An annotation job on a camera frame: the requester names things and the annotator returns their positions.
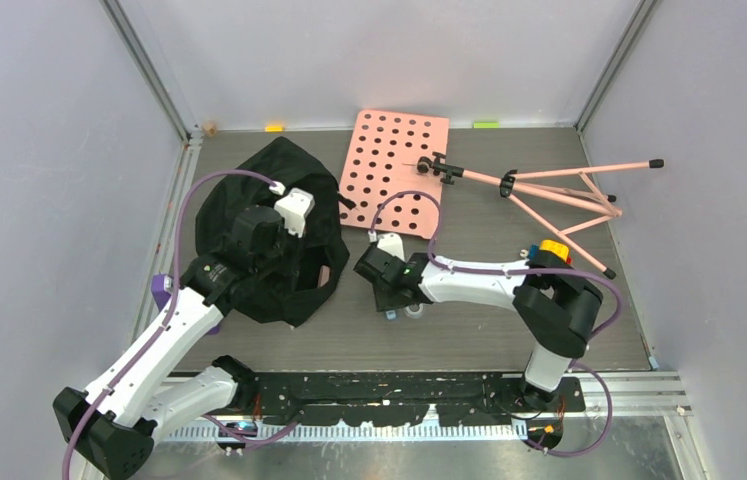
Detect clear tape roll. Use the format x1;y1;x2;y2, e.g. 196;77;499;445
403;304;425;319

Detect pink small stapler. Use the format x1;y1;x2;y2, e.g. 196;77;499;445
318;265;331;288

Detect black student backpack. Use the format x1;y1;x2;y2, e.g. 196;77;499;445
180;136;349;327

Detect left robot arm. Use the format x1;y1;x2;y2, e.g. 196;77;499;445
53;193;313;479

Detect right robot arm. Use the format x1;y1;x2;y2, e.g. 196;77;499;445
354;245;603;411

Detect purple ball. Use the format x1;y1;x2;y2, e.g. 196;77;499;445
150;274;222;343

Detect pink perforated music stand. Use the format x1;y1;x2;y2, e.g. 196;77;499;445
339;109;665;279

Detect toy block car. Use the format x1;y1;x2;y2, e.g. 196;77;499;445
520;239;572;265

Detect green tape marker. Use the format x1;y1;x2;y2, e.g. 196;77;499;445
471;121;499;129

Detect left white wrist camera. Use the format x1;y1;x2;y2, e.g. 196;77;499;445
269;182;315;238

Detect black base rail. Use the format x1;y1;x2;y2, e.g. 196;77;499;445
231;372;585;427

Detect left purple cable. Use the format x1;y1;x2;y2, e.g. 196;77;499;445
61;169;285;480

